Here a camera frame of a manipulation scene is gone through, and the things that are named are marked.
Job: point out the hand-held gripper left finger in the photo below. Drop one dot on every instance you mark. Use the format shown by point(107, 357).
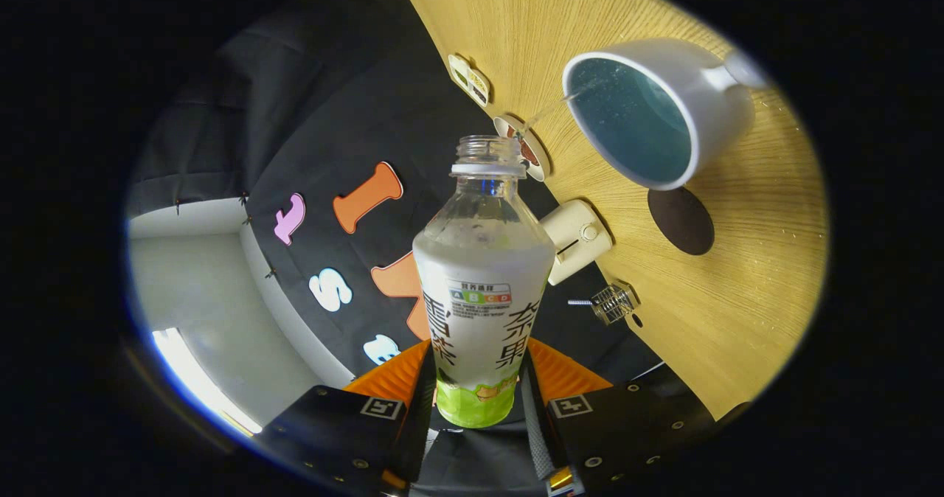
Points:
point(420, 438)

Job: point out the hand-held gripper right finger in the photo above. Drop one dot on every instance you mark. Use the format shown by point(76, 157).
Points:
point(535, 423)

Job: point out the clear juice bottle white label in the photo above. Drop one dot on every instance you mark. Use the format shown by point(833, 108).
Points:
point(479, 276)

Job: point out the dark round coaster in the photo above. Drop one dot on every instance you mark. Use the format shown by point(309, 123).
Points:
point(682, 224)

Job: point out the white cup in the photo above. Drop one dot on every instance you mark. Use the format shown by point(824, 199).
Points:
point(723, 113)

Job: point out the white toaster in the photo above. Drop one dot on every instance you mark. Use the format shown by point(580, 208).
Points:
point(575, 242)

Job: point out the wooden table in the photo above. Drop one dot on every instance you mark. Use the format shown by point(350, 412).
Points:
point(737, 298)

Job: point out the round white plate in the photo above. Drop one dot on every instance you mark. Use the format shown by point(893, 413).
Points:
point(544, 171)

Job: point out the brown meat pieces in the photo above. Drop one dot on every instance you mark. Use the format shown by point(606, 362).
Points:
point(529, 154)

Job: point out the white divided condiment dish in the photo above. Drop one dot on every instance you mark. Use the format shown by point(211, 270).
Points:
point(472, 82)

